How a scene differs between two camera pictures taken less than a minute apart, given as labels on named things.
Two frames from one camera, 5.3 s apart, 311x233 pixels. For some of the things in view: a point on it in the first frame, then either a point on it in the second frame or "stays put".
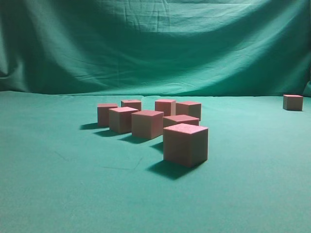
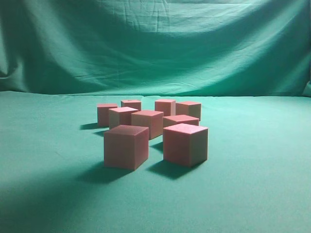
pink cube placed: [147, 124] stays put
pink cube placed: [167, 107] stays put
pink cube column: [182, 119] stays put
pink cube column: [293, 102] -> [126, 146]
